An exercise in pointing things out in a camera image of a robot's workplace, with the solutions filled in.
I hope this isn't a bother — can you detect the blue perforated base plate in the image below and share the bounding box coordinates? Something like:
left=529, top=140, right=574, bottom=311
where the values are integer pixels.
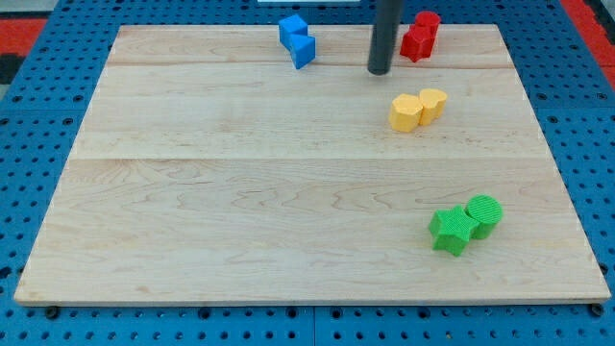
left=1, top=0, right=614, bottom=345

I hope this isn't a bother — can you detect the green cylinder block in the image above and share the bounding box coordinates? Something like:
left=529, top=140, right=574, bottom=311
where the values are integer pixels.
left=465, top=194, right=504, bottom=239

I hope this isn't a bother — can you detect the yellow hexagon block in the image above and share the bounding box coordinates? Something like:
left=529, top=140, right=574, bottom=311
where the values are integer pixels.
left=388, top=93, right=423, bottom=133

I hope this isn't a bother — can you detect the light wooden board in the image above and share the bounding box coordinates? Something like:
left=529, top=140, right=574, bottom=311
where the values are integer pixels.
left=14, top=24, right=611, bottom=307

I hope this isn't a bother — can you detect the red star block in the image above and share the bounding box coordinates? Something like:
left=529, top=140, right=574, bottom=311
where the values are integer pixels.
left=400, top=25, right=435, bottom=62

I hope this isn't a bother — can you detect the yellow heart block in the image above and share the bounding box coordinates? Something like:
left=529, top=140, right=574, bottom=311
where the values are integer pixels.
left=419, top=88, right=448, bottom=126

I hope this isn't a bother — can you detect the green star block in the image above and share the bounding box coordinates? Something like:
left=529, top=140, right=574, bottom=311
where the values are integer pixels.
left=429, top=205, right=480, bottom=257

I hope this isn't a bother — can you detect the blue triangular block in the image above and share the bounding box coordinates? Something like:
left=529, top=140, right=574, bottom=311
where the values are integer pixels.
left=290, top=34, right=316, bottom=69

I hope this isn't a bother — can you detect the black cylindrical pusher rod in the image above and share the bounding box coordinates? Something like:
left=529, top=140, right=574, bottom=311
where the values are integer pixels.
left=367, top=0, right=404, bottom=76

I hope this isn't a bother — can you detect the red cylinder block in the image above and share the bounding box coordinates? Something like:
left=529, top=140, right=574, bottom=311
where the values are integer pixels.
left=414, top=11, right=441, bottom=37

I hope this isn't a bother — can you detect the blue cube block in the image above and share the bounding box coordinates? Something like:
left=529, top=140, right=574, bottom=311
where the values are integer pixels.
left=278, top=14, right=308, bottom=50

